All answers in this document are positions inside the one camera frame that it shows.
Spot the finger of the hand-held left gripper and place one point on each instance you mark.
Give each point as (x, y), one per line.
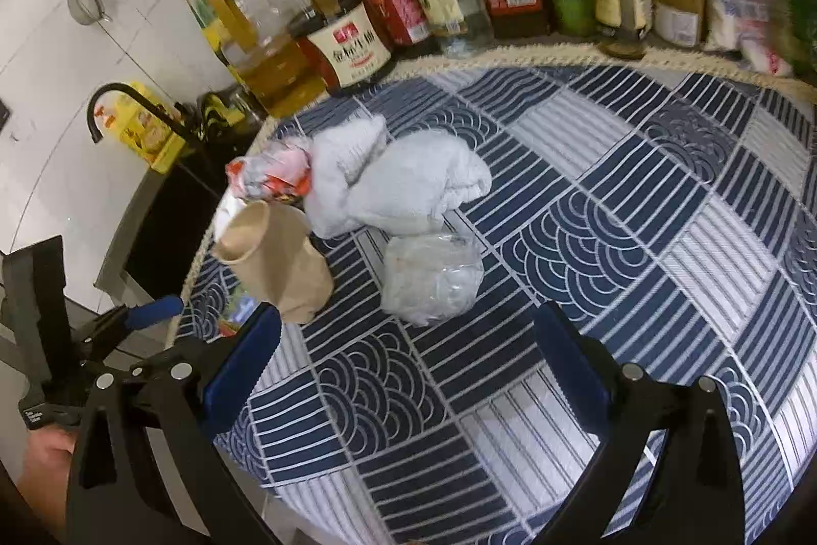
(153, 312)

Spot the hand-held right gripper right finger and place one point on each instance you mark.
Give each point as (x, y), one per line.
(568, 366)

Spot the white crumpled towel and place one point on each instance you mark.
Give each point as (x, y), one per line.
(396, 181)

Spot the clear plastic bag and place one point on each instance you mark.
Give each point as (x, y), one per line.
(431, 280)

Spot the person's left hand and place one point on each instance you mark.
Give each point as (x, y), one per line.
(48, 452)

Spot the large clear oil bottle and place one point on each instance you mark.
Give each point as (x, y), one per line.
(271, 66)

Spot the blue white patterned tablecloth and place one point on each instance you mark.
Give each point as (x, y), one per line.
(574, 238)

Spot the gold lid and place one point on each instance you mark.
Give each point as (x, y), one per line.
(622, 49)

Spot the green yellow bottle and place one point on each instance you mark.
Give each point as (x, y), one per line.
(204, 18)

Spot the black faucet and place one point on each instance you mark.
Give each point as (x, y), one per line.
(105, 95)

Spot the black yellow scrubber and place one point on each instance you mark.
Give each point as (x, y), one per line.
(220, 111)

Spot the yellow packet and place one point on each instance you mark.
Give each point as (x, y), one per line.
(147, 133)

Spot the brown paper cup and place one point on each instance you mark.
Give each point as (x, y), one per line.
(287, 264)

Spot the red wrapper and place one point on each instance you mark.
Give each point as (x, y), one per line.
(271, 171)

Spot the small glass jar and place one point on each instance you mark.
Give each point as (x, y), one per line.
(678, 8)

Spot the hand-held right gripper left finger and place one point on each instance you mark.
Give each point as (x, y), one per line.
(242, 369)

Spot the black sink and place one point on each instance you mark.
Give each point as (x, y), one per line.
(172, 226)

